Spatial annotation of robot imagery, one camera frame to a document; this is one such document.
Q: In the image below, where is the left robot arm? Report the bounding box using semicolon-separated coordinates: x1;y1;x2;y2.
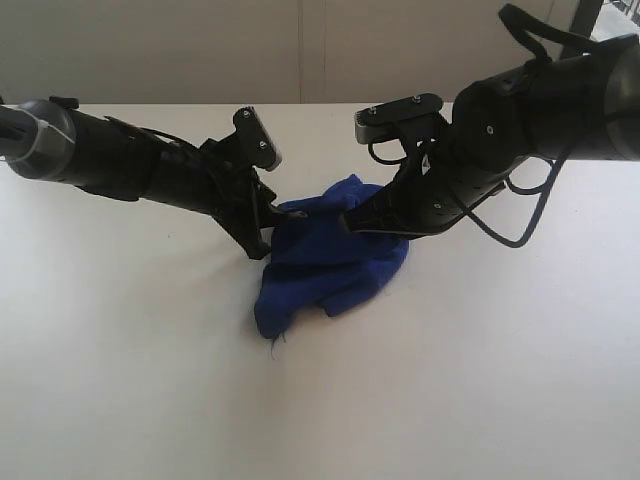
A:
1;97;305;260

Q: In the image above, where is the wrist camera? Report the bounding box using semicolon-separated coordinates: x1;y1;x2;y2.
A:
199;106;282;173
354;93;448;166

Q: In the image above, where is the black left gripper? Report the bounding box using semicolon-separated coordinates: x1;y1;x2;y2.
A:
144;134;307;259

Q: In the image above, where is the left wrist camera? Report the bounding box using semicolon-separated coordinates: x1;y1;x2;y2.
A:
199;106;282;173

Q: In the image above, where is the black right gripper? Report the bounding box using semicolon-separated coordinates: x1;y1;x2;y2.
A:
342;74;530;238

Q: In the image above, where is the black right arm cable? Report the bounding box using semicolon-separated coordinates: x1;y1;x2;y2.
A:
464;3;601;249

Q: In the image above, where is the blue towel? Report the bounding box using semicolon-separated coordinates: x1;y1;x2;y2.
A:
253;174;409;342

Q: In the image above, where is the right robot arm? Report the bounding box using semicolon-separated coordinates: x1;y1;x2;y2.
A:
343;35;639;239

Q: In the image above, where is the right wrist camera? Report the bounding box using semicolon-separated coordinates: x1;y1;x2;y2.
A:
354;93;448;166

